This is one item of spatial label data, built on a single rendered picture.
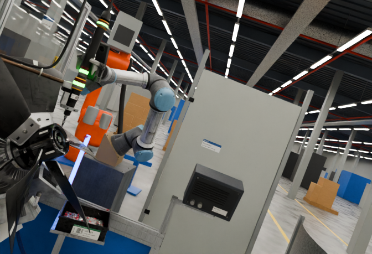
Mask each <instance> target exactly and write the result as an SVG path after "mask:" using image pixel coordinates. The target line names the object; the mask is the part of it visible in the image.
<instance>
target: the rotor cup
mask: <svg viewBox="0 0 372 254"><path fill-rule="evenodd" d="M46 130H48V131H47V132H45V133H42V134H39V133H40V132H43V131H46ZM58 137H60V138H61V142H59V141H58ZM41 147H42V149H43V151H42V154H41V156H40V157H41V160H39V167H40V166H41V164H42V162H47V161H49V160H52V159H55V158H59V157H62V156H64V155H66V154H67V153H68V151H69V140H68V137H67V135H66V132H65V131H64V129H63V128H62V127H61V126H60V125H59V124H57V123H52V124H49V125H46V126H43V127H40V128H39V129H38V130H37V131H36V132H35V133H34V134H33V135H32V136H31V137H30V138H29V139H28V140H27V141H26V142H25V143H24V144H23V145H21V146H18V145H17V144H15V143H14V142H12V151H13V154H14V157H15V159H16V161H17V162H18V163H19V164H20V165H21V166H22V167H23V168H24V169H26V170H30V168H31V165H28V164H29V162H30V160H33V161H34V160H35V158H36V156H37V154H38V152H39V150H40V148H41ZM50 151H55V152H53V153H50V154H45V153H47V152H50Z"/></svg>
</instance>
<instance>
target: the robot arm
mask: <svg viewBox="0 0 372 254"><path fill-rule="evenodd" d="M109 50H110V45H108V44H106V43H104V42H101V43H100V45H99V48H98V50H97V53H96V57H95V59H92V58H91V59H90V60H89V62H91V63H92V65H91V68H90V70H89V73H88V75H87V78H86V84H85V86H84V89H83V91H82V92H81V93H80V94H81V95H83V96H84V95H87V94H90V93H91V92H93V91H95V90H97V89H99V88H100V87H102V86H105V85H107V84H113V83H119V84H126V85H133V86H140V87H142V88H143V89H146V90H149V91H150V93H151V99H150V102H149V106H150V110H149V113H148V116H147V119H146V121H145V124H144V125H139V126H136V127H135V128H133V129H131V130H129V131H127V132H125V133H121V134H115V135H113V136H111V142H112V145H113V147H114V149H115V151H116V152H117V154H118V155H119V156H123V155H125V154H126V153H127V152H128V151H129V150H130V149H131V148H133V152H134V156H135V159H136V160H137V161H139V162H146V161H148V160H150V159H152V158H153V155H154V154H153V147H154V144H155V142H154V138H155V136H156V133H157V131H158V128H159V125H160V123H161V120H162V118H163V115H164V113H165V112H167V111H168V110H170V108H172V107H173V106H174V104H175V95H174V92H173V91H172V89H171V87H170V85H169V83H168V81H167V80H166V79H165V78H163V77H161V76H159V75H156V74H151V73H148V72H145V73H143V74H141V73H137V72H131V71H125V70H119V69H113V68H109V67H108V66H107V65H106V64H107V58H108V55H109ZM83 58H84V55H82V54H79V55H77V63H76V69H77V70H78V69H79V67H80V65H81V62H82V60H83Z"/></svg>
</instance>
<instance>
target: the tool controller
mask: <svg viewBox="0 0 372 254"><path fill-rule="evenodd" d="M243 193H244V186H243V183H242V181H241V180H238V179H235V178H233V177H230V176H228V175H226V174H223V173H221V172H218V171H216V170H213V169H210V168H208V167H205V166H203V165H201V164H198V163H197V164H196V166H195V168H194V170H193V173H192V176H191V177H190V180H189V183H188V185H187V187H186V189H185V192H184V196H183V201H182V203H183V204H186V205H189V206H191V207H193V208H196V209H198V210H201V211H203V212H206V213H208V214H211V215H214V216H216V217H219V218H221V219H223V220H226V221H228V222H229V221H230V220H231V218H232V216H233V214H234V212H235V210H236V208H237V205H238V203H239V201H240V199H241V197H242V195H243Z"/></svg>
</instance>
